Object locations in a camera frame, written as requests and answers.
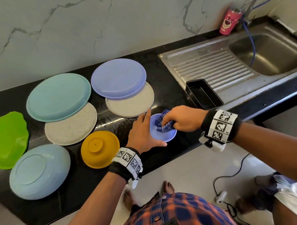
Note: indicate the person's right hand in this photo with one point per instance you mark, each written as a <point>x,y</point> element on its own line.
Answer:
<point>185,118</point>

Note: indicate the person's left hand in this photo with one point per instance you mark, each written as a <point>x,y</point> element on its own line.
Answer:
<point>141,137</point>

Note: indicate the small lavender bowl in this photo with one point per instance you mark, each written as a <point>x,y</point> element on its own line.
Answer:
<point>157,134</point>

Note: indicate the blue striped cloth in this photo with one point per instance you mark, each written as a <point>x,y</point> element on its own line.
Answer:
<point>166,123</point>

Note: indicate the speckled white plate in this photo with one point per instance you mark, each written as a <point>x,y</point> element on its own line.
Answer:
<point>72,129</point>
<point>134,106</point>

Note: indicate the yellow bowl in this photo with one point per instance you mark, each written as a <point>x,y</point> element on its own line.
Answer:
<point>100,149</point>

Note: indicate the lavender plate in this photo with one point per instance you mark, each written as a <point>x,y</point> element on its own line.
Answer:
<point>118,78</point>

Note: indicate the teal plate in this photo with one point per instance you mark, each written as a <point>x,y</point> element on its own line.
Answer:
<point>58,97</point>

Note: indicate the light blue bowl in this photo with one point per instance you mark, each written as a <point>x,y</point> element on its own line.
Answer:
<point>39,171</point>

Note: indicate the green plate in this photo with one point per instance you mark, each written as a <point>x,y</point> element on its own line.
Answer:
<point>13,139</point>

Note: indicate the person's right forearm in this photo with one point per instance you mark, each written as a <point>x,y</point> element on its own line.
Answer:
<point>269,148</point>

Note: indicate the person's left forearm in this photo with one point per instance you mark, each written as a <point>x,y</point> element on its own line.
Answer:
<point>97,201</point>

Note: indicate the person's right foot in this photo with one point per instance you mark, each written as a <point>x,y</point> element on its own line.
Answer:
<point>168,188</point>

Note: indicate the person's foot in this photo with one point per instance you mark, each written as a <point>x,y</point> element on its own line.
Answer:
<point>128,200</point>
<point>168,188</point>

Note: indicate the person's left foot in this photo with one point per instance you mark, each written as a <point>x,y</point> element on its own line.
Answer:
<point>128,200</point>

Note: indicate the black plastic tray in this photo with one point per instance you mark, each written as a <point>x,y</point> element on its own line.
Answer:
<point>203,93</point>

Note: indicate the left wrist marker band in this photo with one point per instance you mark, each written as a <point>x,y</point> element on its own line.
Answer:
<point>126,163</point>

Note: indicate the wrist marker band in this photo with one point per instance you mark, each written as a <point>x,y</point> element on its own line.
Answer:
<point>126,163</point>
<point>220,126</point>

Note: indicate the right wrist marker band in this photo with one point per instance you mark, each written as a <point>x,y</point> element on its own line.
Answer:
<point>220,126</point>

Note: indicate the steel sink drainboard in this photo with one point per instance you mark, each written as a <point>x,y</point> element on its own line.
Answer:
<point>209,67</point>

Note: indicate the white power adapter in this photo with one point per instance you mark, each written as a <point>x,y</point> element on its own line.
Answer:
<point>221,196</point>

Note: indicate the blue orange plaid shirt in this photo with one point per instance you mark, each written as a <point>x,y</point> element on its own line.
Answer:
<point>185,211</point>

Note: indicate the red bear cup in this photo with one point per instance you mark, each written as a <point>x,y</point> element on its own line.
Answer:
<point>229,22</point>

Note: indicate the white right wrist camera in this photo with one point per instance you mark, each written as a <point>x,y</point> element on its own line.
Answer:
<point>212,143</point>

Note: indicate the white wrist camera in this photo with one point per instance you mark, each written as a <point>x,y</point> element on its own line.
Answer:
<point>132,183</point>
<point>212,143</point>

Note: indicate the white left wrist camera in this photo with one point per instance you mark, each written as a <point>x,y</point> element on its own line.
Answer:
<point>132,183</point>

